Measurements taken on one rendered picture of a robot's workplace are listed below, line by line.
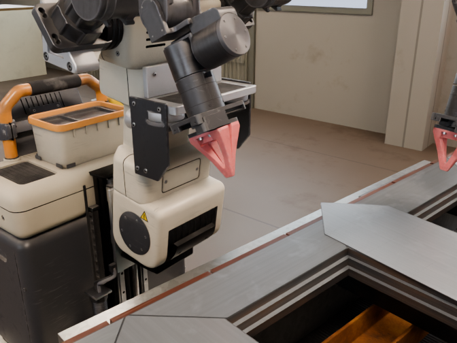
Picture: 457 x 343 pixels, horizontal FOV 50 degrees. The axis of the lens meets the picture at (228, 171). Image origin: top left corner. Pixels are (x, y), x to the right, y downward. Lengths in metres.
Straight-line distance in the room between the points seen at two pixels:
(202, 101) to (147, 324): 0.30
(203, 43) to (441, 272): 0.48
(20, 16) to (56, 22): 6.24
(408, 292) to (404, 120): 3.36
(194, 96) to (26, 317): 0.85
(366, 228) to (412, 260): 0.11
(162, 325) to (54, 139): 0.74
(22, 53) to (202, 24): 6.52
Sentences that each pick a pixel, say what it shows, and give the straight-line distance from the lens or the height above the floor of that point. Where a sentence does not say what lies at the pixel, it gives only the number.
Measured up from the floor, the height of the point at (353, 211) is 0.86.
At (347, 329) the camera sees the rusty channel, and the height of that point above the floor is 0.72.
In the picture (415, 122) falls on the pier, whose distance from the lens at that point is 4.07.
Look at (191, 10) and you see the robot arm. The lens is 0.74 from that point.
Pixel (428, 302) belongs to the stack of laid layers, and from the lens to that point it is 0.78.
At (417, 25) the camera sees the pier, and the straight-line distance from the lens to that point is 3.97.
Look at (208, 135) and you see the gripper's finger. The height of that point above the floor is 1.05.
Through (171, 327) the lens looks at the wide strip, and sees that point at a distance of 0.65.
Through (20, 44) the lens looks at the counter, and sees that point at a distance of 7.14.
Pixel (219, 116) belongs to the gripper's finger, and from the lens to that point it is 0.69.
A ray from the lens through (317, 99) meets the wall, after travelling 4.69.
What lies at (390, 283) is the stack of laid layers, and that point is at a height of 0.83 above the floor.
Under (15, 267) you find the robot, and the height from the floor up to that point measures 0.61.
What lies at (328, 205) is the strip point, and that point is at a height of 0.86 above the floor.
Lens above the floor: 1.26
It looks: 22 degrees down
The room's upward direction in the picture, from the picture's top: straight up
